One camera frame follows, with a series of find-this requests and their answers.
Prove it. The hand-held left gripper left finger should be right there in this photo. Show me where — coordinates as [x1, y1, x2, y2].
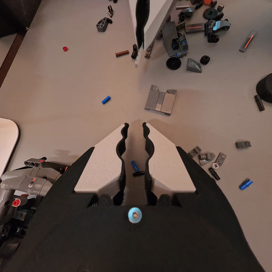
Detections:
[74, 122, 129, 206]

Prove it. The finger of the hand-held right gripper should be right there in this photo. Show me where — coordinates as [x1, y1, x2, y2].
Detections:
[128, 0, 143, 46]
[142, 0, 176, 51]

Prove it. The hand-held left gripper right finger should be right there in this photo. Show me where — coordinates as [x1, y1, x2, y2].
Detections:
[142, 122, 196, 206]

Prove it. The light grey studded lego plate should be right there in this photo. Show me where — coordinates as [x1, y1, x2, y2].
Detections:
[134, 47, 144, 68]

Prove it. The grey lego tile assembly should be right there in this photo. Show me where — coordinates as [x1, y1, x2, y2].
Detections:
[144, 84, 177, 116]

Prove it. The grey lego wedge plate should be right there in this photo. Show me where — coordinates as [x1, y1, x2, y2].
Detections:
[162, 21, 181, 57]

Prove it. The dark curved lego slope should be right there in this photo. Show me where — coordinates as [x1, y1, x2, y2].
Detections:
[178, 7, 196, 23]

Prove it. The black round lego plate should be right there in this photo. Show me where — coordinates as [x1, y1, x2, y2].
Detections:
[203, 8, 224, 20]

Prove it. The black round lego dish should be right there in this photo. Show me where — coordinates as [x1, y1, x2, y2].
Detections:
[166, 56, 182, 70]

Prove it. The grey quarter dome lego piece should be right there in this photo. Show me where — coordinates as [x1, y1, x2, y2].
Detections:
[186, 58, 202, 74]

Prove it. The grey curved arch lego piece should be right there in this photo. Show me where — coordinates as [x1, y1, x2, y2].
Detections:
[212, 19, 231, 33]

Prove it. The grey lego car model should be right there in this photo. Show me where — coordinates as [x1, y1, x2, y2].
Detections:
[0, 157, 74, 255]

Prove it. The grey lego slope brick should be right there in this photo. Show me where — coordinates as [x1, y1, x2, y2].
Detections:
[235, 140, 252, 149]

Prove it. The dark grey lego axle pin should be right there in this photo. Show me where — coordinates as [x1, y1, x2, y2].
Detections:
[254, 94, 265, 111]

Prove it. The black lego wheel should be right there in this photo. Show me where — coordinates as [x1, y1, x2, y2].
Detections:
[256, 73, 272, 103]

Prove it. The grey bent technic beam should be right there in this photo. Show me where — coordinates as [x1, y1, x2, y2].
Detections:
[96, 17, 113, 33]

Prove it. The wide tile with orange stripe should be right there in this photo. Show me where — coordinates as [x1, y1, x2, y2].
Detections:
[185, 23, 205, 34]

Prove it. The dark grey technic connector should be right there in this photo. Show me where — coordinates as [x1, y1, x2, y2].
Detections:
[204, 20, 215, 35]

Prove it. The grey tile with orange stripe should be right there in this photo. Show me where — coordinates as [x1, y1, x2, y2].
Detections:
[238, 31, 258, 53]

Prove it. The white adjustable stand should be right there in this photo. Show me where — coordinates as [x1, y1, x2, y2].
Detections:
[0, 117, 19, 177]

